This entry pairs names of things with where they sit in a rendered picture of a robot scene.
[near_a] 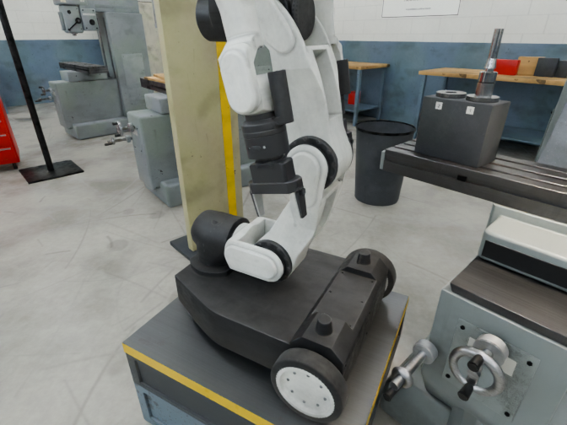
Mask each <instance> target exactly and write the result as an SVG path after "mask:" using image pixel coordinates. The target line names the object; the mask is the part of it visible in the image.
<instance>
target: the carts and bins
mask: <svg viewBox="0 0 567 425"><path fill-rule="evenodd" d="M415 132H416V127H415V126H413V125H410V124H407V123H404V122H400V121H384V120H373V121H361V122H359V123H357V124H356V159H355V190H354V196H355V198H356V199H357V200H358V201H360V202H363V203H365V204H368V205H372V206H382V207H383V206H390V205H393V204H395V203H397V201H398V199H399V195H400V191H401V188H402V181H403V177H404V176H402V175H397V174H394V173H391V172H388V171H384V170H383V169H380V164H381V152H382V151H383V150H386V149H387V148H390V147H395V146H396V145H398V144H403V143H405V142H407V141H412V140H413V135H414V133H415Z"/></svg>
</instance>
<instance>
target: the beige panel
mask: <svg viewBox="0 0 567 425"><path fill-rule="evenodd" d="M196 5H197V0H154V9H155V15H156V21H157V27H158V33H159V44H160V51H161V57H162V63H163V69H164V75H165V87H166V93H167V99H168V105H169V111H170V122H171V128H172V134H173V140H174V146H175V157H176V163H177V169H178V175H179V181H180V188H181V200H182V206H183V212H184V218H185V224H186V235H185V236H182V237H180V238H178V239H174V240H172V241H170V245H171V246H172V247H174V248H175V249H176V250H177V251H179V252H180V253H181V254H182V255H183V256H185V257H186V258H187V259H188V260H190V258H192V257H193V256H194V255H195V254H197V245H196V244H195V243H194V241H193V240H192V236H191V228H192V225H193V222H194V221H195V219H196V218H197V216H198V215H199V214H200V213H202V212H204V211H206V210H214V211H219V212H223V213H229V214H232V215H235V216H239V217H244V215H243V200H242V185H241V170H240V141H239V127H238V113H236V112H235V111H234V110H233V109H232V108H231V107H230V104H229V101H228V98H227V95H226V92H225V88H224V82H223V79H222V75H221V72H220V66H219V60H218V59H219V56H220V54H221V53H222V51H223V49H224V46H225V45H226V43H227V42H220V41H208V40H206V39H205V38H204V37H203V36H202V34H201V32H200V30H199V28H198V27H197V21H196Z"/></svg>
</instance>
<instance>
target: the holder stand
mask: <svg viewBox="0 0 567 425"><path fill-rule="evenodd" d="M474 95H475V94H467V93H466V92H462V91H454V90H439V91H436V94H432V95H427V96H424V99H423V104H422V110H421V115H420V119H419V124H418V134H417V139H416V144H415V149H414V152H416V153H422V154H426V155H429V156H432V157H436V158H439V159H444V160H448V161H451V162H454V163H458V164H464V165H466V166H470V167H473V168H478V167H481V166H483V165H485V164H488V163H490V162H493V161H494V160H495V157H496V154H497V150H498V147H499V144H500V139H501V136H502V132H503V129H504V126H505V121H506V117H507V115H508V111H509V108H510V101H507V100H500V97H499V96H496V95H492V97H478V96H474Z"/></svg>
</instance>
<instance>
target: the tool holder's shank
mask: <svg viewBox="0 0 567 425"><path fill-rule="evenodd" d="M503 33H504V29H494V33H493V38H492V41H491V45H490V48H489V55H488V59H487V61H486V63H485V65H484V68H485V72H493V71H494V69H495V68H496V62H497V56H498V53H499V49H500V43H501V40H502V36H503Z"/></svg>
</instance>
